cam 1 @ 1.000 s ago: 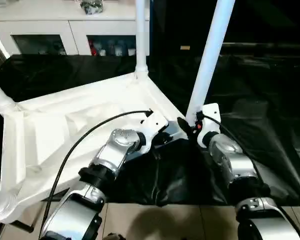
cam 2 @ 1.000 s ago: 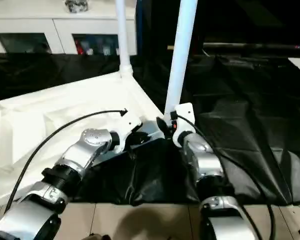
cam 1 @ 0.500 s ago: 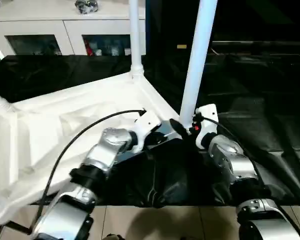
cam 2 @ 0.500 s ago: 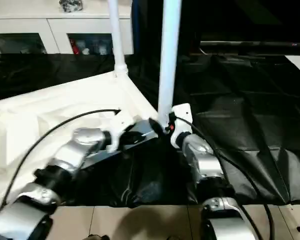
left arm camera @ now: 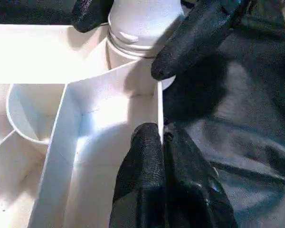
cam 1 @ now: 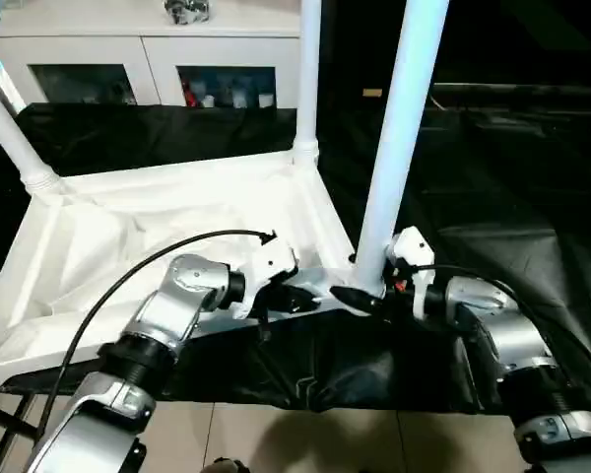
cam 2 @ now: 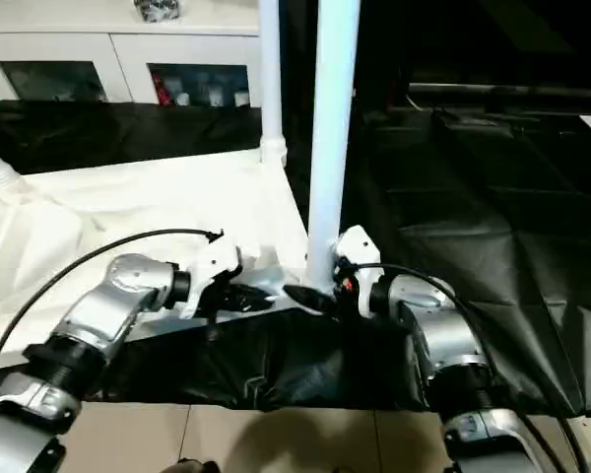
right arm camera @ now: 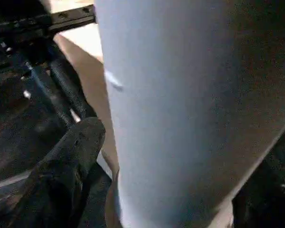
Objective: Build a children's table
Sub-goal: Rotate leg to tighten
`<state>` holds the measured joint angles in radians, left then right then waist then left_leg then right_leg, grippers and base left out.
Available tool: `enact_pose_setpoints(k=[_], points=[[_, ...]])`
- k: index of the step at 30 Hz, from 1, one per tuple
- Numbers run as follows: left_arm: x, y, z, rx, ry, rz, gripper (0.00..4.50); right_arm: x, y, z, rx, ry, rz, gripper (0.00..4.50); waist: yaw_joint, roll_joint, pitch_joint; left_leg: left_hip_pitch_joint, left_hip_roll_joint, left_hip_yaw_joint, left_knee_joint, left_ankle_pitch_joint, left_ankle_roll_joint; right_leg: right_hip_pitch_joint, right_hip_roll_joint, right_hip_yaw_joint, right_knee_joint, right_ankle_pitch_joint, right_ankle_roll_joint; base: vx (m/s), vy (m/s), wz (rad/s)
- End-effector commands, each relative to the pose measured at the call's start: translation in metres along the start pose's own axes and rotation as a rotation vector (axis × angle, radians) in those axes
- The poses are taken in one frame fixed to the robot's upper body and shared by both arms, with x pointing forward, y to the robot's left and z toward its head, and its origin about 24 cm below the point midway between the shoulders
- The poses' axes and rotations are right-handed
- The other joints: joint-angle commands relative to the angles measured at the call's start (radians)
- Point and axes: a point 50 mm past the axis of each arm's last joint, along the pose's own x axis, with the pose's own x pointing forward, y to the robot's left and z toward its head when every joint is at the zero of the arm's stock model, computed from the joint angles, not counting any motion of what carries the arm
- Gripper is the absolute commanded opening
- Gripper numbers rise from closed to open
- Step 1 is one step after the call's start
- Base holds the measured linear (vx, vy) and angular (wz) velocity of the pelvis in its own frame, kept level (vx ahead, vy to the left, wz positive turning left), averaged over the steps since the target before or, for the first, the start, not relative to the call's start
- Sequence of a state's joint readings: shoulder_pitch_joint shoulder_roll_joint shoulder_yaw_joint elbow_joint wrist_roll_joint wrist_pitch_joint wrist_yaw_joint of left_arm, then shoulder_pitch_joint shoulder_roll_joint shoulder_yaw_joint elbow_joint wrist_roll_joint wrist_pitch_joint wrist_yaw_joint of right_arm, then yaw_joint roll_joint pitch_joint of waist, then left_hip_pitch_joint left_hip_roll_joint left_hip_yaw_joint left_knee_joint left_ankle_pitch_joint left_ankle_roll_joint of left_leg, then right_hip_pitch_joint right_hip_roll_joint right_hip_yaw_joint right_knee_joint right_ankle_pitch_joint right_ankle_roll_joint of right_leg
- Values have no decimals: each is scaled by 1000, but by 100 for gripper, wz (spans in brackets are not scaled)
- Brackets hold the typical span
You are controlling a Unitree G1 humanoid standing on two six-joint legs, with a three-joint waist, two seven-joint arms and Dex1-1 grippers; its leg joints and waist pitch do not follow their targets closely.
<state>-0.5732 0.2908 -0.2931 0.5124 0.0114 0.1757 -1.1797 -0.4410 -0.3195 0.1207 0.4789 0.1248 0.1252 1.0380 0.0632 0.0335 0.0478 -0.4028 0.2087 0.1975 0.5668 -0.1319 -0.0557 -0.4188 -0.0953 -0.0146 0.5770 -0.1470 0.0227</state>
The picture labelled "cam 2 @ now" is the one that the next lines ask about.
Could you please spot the white plastic table top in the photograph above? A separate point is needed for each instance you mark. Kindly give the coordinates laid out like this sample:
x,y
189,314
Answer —
x,y
108,217

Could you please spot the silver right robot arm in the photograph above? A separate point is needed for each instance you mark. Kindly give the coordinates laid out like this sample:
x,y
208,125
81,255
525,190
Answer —
x,y
443,345

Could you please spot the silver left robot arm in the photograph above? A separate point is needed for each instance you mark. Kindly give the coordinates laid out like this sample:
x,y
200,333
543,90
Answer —
x,y
89,325

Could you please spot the black plastic mat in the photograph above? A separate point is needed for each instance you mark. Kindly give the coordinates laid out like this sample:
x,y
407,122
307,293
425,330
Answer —
x,y
492,236

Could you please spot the small white jar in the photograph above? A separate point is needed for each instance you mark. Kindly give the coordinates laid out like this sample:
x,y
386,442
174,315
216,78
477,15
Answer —
x,y
215,97

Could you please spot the red bottle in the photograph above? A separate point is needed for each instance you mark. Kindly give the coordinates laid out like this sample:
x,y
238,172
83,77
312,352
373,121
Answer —
x,y
162,91

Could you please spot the black low shelf board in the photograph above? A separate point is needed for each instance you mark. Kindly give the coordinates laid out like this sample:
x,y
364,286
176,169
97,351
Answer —
x,y
512,94

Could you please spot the white sideboard cabinet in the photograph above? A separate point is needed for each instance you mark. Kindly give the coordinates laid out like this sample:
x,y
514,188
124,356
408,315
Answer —
x,y
108,49

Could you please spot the grey crumpled object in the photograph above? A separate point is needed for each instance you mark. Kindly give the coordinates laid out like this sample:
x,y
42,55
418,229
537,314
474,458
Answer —
x,y
159,10

